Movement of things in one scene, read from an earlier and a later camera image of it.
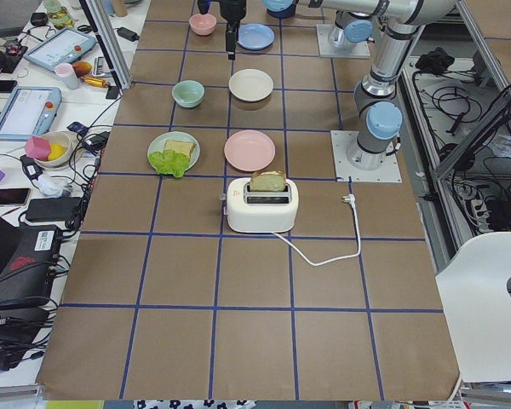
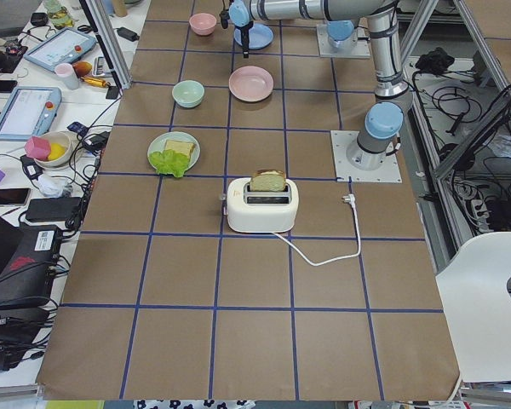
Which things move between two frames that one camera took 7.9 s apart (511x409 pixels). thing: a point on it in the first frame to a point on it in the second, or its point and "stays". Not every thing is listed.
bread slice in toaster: x=268 y=181 stays
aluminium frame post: x=110 y=45 stays
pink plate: x=249 y=150 to x=250 y=83
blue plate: x=255 y=36 stays
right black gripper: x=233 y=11 to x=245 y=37
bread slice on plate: x=182 y=147 stays
